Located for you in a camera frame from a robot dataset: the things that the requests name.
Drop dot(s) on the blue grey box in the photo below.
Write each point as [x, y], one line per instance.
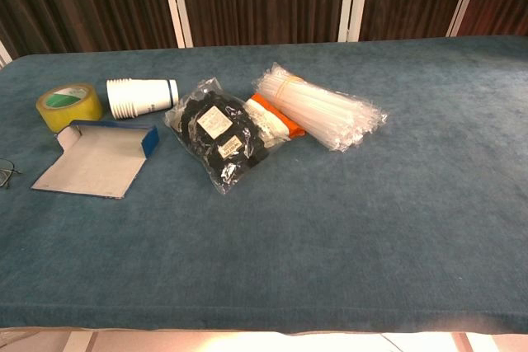
[95, 162]

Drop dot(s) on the wire-frame eyeglasses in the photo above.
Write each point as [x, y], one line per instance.
[2, 172]

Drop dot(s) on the orange and white package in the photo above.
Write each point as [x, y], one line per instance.
[295, 129]

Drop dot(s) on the clear bag of black items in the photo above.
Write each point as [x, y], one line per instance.
[214, 137]

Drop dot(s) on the clear wrapped straw bundle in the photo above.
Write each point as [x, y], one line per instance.
[321, 113]

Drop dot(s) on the blue fabric tablecloth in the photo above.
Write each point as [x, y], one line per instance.
[330, 224]

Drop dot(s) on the white paper cup stack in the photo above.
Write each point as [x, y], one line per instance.
[144, 96]

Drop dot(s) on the yellow packing tape roll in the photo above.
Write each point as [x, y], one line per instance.
[82, 111]

